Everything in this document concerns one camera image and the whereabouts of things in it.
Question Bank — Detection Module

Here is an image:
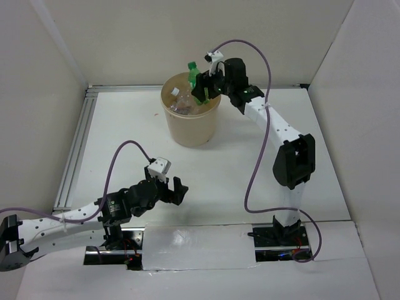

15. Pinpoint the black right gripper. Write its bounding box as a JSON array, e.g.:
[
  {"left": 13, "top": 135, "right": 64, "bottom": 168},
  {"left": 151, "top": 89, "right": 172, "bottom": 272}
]
[{"left": 191, "top": 62, "right": 234, "bottom": 102}]

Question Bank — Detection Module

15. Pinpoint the green plastic bottle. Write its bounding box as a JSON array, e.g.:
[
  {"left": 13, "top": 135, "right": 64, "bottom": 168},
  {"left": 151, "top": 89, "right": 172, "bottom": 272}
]
[{"left": 187, "top": 61, "right": 209, "bottom": 106}]

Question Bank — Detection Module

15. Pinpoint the crushed clear bottle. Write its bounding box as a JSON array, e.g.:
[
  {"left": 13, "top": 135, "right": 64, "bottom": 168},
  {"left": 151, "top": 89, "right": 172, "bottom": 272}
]
[{"left": 169, "top": 88, "right": 199, "bottom": 116}]

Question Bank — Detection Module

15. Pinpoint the clear bottle white cap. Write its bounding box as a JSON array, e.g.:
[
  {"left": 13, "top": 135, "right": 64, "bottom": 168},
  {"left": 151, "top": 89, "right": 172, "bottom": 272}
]
[{"left": 171, "top": 87, "right": 180, "bottom": 96}]

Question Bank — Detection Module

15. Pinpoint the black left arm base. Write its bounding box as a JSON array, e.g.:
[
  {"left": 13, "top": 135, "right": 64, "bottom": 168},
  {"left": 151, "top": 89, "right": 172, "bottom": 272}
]
[{"left": 83, "top": 226, "right": 144, "bottom": 271}]

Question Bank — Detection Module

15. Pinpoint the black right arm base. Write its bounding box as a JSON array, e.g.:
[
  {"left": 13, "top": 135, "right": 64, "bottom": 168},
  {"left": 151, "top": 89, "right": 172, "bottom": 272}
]
[{"left": 247, "top": 217, "right": 313, "bottom": 263}]

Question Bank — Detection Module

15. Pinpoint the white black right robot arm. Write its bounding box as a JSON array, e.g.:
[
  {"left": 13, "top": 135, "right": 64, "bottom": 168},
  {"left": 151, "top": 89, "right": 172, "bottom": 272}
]
[{"left": 192, "top": 51, "right": 316, "bottom": 245}]

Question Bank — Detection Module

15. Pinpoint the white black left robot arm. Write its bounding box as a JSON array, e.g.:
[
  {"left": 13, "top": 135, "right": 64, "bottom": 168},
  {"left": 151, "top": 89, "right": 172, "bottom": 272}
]
[{"left": 1, "top": 172, "right": 189, "bottom": 272}]

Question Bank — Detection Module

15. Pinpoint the beige plastic bin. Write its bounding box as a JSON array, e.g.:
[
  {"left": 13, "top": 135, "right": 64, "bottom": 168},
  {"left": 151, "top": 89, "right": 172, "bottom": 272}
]
[{"left": 160, "top": 72, "right": 221, "bottom": 148}]

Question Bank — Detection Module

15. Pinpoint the white foil cover sheet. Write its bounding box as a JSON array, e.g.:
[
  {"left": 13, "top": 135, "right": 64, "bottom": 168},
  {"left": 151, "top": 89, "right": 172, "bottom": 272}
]
[{"left": 142, "top": 224, "right": 257, "bottom": 271}]

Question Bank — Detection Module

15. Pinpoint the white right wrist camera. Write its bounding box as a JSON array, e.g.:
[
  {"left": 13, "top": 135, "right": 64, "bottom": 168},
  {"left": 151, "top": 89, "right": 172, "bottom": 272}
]
[{"left": 204, "top": 50, "right": 224, "bottom": 76}]

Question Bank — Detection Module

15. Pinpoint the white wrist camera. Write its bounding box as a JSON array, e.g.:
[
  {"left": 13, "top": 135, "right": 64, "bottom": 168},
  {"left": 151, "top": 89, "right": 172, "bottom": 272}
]
[
  {"left": 204, "top": 50, "right": 224, "bottom": 76},
  {"left": 147, "top": 157, "right": 171, "bottom": 183}
]

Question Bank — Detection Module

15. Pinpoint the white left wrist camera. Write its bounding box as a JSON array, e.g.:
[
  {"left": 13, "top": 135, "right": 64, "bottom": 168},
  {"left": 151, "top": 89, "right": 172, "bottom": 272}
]
[{"left": 147, "top": 157, "right": 171, "bottom": 183}]

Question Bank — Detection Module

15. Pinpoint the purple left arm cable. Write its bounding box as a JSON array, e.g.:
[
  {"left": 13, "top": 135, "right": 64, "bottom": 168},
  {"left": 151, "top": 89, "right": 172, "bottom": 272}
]
[{"left": 0, "top": 140, "right": 156, "bottom": 265}]

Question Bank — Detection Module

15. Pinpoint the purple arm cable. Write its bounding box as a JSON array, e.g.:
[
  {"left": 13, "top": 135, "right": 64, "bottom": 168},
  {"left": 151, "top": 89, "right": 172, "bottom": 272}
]
[
  {"left": 0, "top": 140, "right": 156, "bottom": 265},
  {"left": 214, "top": 39, "right": 324, "bottom": 263}
]

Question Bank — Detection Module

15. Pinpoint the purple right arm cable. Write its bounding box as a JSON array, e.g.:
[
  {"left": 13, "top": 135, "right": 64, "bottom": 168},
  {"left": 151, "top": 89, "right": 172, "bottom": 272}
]
[{"left": 214, "top": 39, "right": 324, "bottom": 263}]

